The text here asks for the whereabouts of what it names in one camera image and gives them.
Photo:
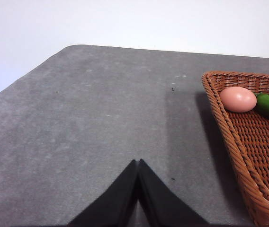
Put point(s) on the pinkish brown egg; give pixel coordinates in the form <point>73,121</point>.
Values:
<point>238,99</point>

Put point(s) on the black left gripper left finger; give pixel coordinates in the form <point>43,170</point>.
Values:
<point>115,203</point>

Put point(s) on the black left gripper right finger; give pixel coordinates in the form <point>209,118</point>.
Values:
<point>163,203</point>

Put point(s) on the brown wicker basket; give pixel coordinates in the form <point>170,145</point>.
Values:
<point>255,142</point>

